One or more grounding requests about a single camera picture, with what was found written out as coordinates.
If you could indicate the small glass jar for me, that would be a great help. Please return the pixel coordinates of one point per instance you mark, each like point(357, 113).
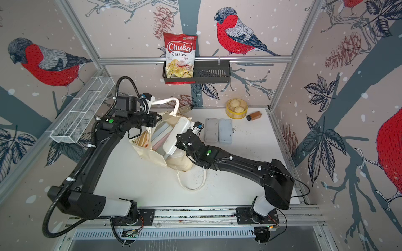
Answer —
point(185, 109)

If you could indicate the white pencil case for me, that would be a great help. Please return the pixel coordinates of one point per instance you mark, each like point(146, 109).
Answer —
point(180, 127)
point(211, 130)

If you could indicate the light blue pencil case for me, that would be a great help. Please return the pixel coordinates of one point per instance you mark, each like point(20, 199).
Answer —
point(225, 131)

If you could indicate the red Chuba cassava chips bag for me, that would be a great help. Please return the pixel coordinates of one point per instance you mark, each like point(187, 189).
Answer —
point(180, 53)

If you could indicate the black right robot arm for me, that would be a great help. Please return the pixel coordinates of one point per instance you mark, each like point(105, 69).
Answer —
point(273, 176)

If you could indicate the cream canvas tote bag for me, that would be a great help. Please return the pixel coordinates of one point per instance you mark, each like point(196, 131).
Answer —
point(178, 161)

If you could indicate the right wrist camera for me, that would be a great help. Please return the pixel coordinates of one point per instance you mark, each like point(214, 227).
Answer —
point(197, 128)

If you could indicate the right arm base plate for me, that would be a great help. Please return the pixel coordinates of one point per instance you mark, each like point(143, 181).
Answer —
point(246, 216)

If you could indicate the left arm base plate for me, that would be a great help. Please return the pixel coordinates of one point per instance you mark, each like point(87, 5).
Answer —
point(140, 218)

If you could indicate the black wire wall basket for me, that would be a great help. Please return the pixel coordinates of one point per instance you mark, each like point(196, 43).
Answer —
point(205, 72)

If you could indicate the beige bun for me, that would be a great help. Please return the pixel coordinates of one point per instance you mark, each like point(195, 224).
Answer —
point(239, 109)
point(234, 103)

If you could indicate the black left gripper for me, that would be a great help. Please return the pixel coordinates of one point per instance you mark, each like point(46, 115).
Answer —
point(153, 120)

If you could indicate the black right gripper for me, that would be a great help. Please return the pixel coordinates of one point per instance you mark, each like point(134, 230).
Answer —
point(181, 143)

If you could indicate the small brown bottle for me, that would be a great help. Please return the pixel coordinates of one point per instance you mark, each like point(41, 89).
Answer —
point(254, 116)

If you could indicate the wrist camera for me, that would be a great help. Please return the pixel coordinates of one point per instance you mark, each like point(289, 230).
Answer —
point(148, 97)
point(197, 128)

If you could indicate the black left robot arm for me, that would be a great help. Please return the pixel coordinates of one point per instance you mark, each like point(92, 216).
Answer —
point(76, 194)

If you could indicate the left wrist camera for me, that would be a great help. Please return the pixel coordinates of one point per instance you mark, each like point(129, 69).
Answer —
point(148, 97)

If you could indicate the white wire mesh tray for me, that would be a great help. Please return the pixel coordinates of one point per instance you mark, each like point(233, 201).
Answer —
point(75, 122)

